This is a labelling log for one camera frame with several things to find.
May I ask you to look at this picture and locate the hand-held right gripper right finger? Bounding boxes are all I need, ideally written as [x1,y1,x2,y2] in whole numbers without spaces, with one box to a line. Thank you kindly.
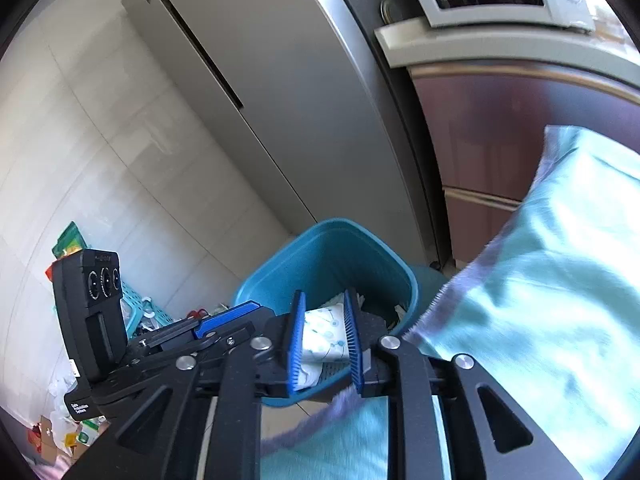
[342,287,586,480]

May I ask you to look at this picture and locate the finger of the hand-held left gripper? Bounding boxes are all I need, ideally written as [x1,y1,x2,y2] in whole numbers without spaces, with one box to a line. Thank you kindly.
[192,300,273,358]
[127,317,201,356]

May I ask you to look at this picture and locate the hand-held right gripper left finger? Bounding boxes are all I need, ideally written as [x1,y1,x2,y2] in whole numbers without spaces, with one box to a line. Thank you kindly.
[62,290,308,480]

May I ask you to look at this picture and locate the dotted white paper cup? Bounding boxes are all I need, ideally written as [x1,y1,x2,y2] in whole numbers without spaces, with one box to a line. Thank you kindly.
[300,302,353,391]

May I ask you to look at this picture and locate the blue plastic waste bin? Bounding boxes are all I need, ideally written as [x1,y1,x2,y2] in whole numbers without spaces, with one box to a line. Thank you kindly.
[232,217,451,408]

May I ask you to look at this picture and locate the teal plastic basket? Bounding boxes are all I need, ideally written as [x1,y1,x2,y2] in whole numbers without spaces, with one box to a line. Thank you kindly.
[117,280,176,336]

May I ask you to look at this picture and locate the green snack packet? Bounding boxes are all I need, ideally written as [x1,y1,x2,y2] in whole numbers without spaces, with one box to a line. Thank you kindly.
[52,221,83,261]

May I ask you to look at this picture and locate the pile of colourful packaging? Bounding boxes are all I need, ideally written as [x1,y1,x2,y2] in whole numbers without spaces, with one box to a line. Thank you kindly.
[30,375,111,466]

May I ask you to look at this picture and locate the teal printed tablecloth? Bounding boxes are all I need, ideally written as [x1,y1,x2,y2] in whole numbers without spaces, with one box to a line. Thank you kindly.
[260,125,640,480]

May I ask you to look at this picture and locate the grey refrigerator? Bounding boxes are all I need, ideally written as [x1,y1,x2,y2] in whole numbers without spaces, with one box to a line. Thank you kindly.
[122,0,446,266]

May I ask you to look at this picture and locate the brown base cabinets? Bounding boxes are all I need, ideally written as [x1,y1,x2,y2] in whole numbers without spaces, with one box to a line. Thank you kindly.
[407,62,640,266]

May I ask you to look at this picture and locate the white kitchen counter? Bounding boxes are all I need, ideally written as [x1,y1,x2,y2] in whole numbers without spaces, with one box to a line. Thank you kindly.
[374,10,640,91]

